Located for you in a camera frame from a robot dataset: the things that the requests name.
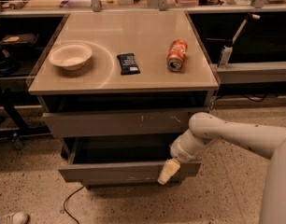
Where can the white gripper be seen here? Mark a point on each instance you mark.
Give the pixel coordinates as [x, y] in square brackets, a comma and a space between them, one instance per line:
[179, 152]

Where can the grey drawer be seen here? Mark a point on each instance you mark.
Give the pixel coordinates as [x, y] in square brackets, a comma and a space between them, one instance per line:
[116, 160]
[119, 122]

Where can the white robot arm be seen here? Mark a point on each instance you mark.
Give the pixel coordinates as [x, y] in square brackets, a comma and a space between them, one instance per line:
[266, 141]

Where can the grey top drawer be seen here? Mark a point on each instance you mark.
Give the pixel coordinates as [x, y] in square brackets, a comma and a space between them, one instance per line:
[119, 122]

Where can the grey drawer cabinet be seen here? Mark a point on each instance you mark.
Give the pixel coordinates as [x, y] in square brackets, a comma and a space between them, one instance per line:
[99, 84]

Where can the dark blue snack packet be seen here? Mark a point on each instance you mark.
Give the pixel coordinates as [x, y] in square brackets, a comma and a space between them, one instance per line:
[128, 64]

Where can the orange soda can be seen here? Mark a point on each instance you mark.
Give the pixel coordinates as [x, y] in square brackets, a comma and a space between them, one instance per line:
[176, 55]

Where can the white bottle with rod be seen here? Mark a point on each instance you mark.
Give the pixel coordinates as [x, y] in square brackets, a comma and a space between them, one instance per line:
[227, 49]

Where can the white paper bowl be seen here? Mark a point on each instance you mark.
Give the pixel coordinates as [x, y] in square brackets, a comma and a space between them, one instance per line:
[70, 56]

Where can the white shoe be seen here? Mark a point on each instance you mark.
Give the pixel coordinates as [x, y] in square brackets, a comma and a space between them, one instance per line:
[15, 218]

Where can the black office chair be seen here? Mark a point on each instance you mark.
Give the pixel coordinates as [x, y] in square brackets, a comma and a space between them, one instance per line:
[18, 61]

